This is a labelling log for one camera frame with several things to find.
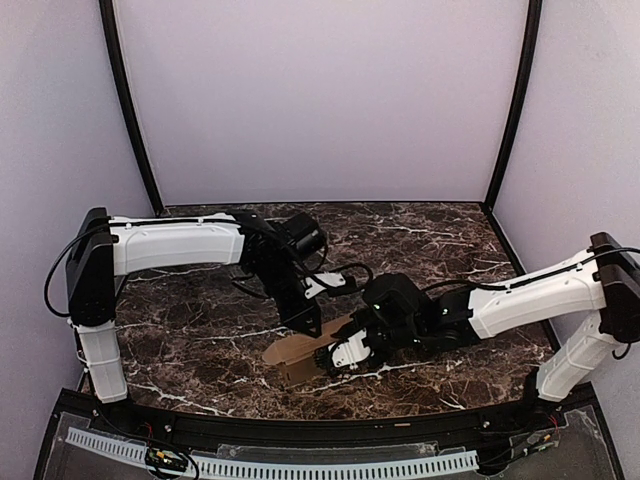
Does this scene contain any black right frame post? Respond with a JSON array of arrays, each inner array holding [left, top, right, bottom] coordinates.
[[483, 0, 543, 212]]

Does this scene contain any black left frame post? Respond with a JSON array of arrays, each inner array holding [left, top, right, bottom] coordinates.
[[98, 0, 165, 216]]

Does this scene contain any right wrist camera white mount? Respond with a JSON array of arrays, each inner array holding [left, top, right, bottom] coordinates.
[[313, 329, 374, 376]]

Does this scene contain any right small circuit board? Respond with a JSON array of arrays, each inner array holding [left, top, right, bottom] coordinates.
[[521, 433, 560, 456]]

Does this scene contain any white slotted cable duct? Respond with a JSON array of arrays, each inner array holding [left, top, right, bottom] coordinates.
[[65, 427, 479, 479]]

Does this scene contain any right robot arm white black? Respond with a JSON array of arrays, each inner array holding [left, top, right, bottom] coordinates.
[[330, 232, 639, 402]]

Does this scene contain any black front table rail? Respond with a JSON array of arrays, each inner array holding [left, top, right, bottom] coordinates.
[[76, 398, 552, 451]]

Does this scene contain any small green circuit board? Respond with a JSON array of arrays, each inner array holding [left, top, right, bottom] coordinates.
[[144, 447, 189, 471]]

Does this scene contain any black frame post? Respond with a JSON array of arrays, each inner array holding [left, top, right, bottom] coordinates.
[[98, 0, 165, 216], [483, 0, 543, 212]]

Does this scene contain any brown cardboard paper box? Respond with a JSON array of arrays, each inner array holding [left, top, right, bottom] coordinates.
[[262, 315, 352, 386]]

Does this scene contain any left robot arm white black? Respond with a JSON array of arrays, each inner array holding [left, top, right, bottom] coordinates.
[[43, 208, 326, 404]]

